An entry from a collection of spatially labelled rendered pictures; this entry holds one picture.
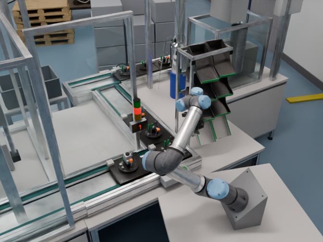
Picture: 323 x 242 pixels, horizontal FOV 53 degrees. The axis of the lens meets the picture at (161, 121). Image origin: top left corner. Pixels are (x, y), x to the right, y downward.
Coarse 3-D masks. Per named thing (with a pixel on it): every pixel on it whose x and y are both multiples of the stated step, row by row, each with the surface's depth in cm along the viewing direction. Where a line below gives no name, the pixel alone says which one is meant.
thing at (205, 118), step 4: (188, 88) 242; (188, 92) 238; (208, 108) 241; (204, 112) 239; (208, 112) 239; (204, 116) 237; (208, 116) 238; (212, 116) 238; (204, 120) 233; (208, 120) 235
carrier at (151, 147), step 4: (168, 140) 241; (152, 144) 245; (160, 144) 248; (164, 144) 242; (168, 144) 243; (148, 148) 246; (152, 148) 242; (156, 148) 244; (160, 148) 244; (164, 148) 241; (184, 152) 240; (188, 152) 240; (184, 156) 237; (188, 156) 237
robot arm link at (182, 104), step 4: (188, 96) 190; (192, 96) 191; (180, 100) 187; (184, 100) 186; (188, 100) 183; (176, 104) 188; (180, 104) 186; (184, 104) 186; (188, 104) 183; (176, 108) 190; (180, 108) 187; (184, 108) 186; (188, 108) 186
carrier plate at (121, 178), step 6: (138, 156) 237; (114, 162) 232; (138, 162) 232; (114, 168) 227; (138, 168) 227; (114, 174) 222; (120, 174) 222; (126, 174) 222; (132, 174) 222; (138, 174) 222; (144, 174) 222; (120, 180) 217; (126, 180) 217; (132, 180) 219
